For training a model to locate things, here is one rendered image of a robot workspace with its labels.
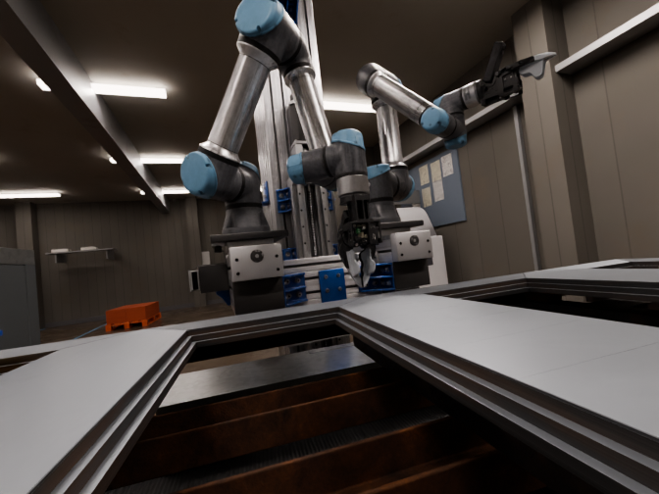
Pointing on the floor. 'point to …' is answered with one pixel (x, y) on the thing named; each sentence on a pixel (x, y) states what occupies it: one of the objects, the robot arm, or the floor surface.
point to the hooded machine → (431, 244)
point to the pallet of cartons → (139, 313)
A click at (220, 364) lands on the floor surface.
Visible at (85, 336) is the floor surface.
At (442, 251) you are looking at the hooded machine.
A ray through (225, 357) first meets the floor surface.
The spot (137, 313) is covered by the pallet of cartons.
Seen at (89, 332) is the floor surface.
